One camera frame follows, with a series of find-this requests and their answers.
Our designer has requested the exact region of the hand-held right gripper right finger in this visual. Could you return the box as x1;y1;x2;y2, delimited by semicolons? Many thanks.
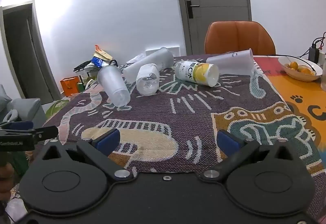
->
203;129;301;184

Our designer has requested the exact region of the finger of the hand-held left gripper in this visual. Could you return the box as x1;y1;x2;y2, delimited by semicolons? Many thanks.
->
0;121;34;131
0;126;59;142

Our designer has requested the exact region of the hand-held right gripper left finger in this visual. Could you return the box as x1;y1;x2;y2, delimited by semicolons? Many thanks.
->
41;128;134;184

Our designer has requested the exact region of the short frosted plastic cup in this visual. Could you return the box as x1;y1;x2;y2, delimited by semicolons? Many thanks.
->
97;65;131;109

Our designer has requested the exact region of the clear crumpled plastic cup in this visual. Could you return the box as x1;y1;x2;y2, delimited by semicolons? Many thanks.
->
136;63;161;96

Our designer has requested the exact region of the frosted cup with small print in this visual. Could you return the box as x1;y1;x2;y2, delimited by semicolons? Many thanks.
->
205;48;255;76

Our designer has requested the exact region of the tall frosted plastic cup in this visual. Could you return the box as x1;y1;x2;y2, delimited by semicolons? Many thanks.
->
123;47;174;82

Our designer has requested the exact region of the grey sofa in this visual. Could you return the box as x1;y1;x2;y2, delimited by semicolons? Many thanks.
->
0;84;48;128

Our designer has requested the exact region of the green bag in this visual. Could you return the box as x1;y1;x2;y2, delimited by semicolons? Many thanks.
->
45;100;69;118

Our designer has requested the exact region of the orange paper bag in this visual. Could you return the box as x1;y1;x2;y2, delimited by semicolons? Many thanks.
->
60;77;79;96

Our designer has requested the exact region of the printed blanket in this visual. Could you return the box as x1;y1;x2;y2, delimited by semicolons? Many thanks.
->
42;53;326;182

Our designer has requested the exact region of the yellow label drink bottle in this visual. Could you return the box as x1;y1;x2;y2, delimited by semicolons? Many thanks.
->
174;60;220;87

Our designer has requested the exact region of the black shelf item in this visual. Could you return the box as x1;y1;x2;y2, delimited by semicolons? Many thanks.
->
74;60;93;71

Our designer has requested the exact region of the tan paper bag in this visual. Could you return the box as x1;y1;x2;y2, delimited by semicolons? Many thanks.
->
93;49;113;62

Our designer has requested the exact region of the orange paw print table mat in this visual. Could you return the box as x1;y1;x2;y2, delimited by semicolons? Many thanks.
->
253;56;326;149

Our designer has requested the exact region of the white bowl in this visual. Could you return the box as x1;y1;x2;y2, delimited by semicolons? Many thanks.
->
278;56;324;82

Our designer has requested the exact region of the orange chair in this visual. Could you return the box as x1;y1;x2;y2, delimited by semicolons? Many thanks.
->
204;21;276;56

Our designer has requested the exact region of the dark doorway frame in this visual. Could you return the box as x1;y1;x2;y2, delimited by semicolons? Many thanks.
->
0;0;54;105

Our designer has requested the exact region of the black power adapter with cables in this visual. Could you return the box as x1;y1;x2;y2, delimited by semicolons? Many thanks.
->
300;32;326;59

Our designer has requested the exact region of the black door handle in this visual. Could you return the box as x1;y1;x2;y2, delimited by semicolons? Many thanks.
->
186;0;200;19

